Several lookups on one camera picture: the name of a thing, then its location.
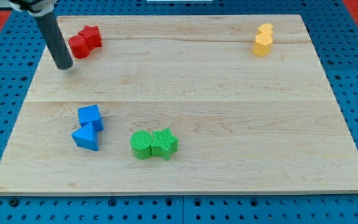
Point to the red star block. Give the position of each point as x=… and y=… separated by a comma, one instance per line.
x=92, y=36

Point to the green star block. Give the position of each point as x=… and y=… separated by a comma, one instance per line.
x=164, y=144

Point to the blue cube block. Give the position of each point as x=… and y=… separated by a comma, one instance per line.
x=91, y=114

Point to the light wooden board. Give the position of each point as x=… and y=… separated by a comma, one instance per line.
x=246, y=125

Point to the green cylinder block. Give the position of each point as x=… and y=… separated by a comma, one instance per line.
x=140, y=143

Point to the blue triangle block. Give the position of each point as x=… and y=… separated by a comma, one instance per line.
x=86, y=137

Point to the yellow hexagon block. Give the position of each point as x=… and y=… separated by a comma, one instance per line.
x=262, y=45

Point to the red cylinder block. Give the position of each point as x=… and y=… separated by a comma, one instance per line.
x=78, y=46

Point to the yellow heart block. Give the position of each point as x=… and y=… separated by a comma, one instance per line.
x=265, y=28

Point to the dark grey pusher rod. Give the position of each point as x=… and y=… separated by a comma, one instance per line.
x=54, y=40

